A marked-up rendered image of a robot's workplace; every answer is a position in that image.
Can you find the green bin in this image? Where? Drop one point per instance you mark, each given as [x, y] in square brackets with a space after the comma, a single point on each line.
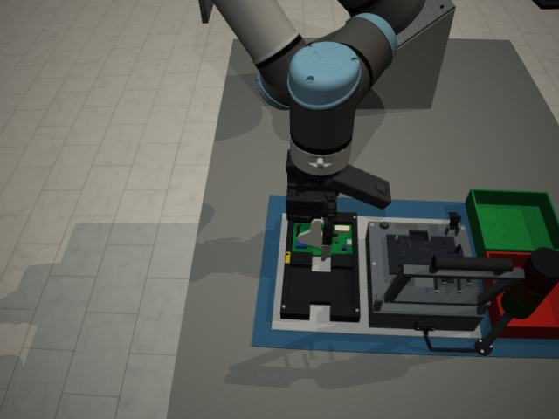
[511, 218]

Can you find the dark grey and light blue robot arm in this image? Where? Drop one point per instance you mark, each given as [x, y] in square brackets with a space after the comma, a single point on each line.
[318, 83]

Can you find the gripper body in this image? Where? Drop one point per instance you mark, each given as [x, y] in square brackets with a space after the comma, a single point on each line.
[307, 196]

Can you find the green circuit board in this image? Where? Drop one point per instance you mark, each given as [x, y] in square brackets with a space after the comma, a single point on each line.
[341, 243]

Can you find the red bin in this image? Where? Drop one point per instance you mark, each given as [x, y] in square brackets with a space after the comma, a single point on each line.
[543, 322]

